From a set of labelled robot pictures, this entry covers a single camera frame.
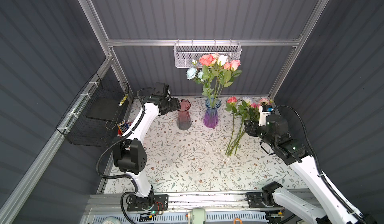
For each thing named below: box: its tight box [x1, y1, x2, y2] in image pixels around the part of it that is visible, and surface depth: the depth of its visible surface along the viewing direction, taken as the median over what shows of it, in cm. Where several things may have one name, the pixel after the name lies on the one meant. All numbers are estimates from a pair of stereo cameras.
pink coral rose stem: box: [219, 59, 242, 88], surface depth 83 cm
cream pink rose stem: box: [215, 54, 229, 101], surface depth 78 cm
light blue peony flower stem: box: [186, 59, 204, 85], surface depth 82 cm
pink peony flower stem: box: [199, 53, 215, 105], surface depth 79 cm
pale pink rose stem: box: [259, 98, 270, 106], surface depth 114 cm
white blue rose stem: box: [235, 96, 254, 155], surface depth 111 cm
